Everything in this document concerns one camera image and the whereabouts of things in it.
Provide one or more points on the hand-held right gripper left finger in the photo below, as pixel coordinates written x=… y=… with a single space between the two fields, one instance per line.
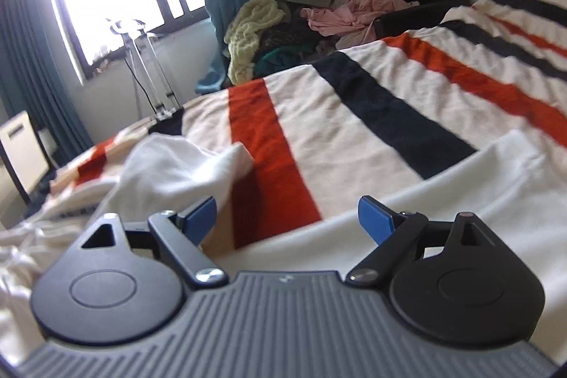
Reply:
x=199 y=221

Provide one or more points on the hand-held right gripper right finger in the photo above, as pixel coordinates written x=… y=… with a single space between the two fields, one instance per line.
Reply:
x=374 y=218

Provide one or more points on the cream white sweatpants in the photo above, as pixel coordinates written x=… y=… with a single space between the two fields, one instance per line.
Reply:
x=487 y=192

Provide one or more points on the dark patterned clothes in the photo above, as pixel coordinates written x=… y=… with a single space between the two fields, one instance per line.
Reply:
x=283 y=37

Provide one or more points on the striped fleece blanket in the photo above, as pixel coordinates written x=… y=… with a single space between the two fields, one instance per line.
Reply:
x=354 y=103

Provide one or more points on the standing garment steamer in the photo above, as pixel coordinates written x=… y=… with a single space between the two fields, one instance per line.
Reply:
x=146 y=50

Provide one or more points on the white and black chair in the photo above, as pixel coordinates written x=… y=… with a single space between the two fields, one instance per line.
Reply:
x=22 y=152

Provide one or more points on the pink garment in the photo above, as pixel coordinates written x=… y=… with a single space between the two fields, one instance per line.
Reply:
x=341 y=17

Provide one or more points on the teal window curtain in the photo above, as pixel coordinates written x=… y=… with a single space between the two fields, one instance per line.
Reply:
x=26 y=50

